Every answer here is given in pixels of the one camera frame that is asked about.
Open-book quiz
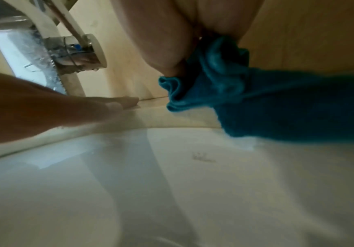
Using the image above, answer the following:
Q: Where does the teal cleaning cloth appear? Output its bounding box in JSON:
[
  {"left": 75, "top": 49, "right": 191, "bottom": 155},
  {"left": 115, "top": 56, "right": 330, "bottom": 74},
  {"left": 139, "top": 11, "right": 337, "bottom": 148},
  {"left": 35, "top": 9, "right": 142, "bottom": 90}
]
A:
[{"left": 157, "top": 36, "right": 354, "bottom": 143}]

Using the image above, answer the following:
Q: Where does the person's left hand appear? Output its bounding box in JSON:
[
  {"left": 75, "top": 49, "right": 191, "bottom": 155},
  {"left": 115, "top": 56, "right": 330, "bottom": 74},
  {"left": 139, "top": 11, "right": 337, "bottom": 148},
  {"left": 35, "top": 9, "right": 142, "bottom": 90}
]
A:
[{"left": 0, "top": 69, "right": 140, "bottom": 146}]

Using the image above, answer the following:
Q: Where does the person's right hand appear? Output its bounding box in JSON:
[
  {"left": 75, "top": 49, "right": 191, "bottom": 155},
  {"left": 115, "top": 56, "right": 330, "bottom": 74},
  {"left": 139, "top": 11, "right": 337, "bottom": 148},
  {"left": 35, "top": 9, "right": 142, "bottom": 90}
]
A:
[{"left": 109, "top": 0, "right": 263, "bottom": 78}]

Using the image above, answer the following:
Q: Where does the beige marble sink countertop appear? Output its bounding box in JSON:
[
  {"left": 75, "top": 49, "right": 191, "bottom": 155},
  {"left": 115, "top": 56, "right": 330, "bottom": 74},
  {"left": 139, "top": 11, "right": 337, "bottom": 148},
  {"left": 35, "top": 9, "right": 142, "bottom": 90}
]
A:
[{"left": 0, "top": 95, "right": 227, "bottom": 162}]

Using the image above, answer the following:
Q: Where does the chrome faucet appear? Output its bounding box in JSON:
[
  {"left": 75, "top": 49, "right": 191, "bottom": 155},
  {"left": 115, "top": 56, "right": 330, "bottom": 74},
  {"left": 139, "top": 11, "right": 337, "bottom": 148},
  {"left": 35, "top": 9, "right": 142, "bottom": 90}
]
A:
[{"left": 0, "top": 0, "right": 108, "bottom": 96}]

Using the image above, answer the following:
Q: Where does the white ceramic sink basin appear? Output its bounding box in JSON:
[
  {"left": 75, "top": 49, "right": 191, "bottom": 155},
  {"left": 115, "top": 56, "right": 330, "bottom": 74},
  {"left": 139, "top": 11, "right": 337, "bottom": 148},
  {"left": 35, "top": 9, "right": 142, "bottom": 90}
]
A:
[{"left": 0, "top": 125, "right": 354, "bottom": 247}]

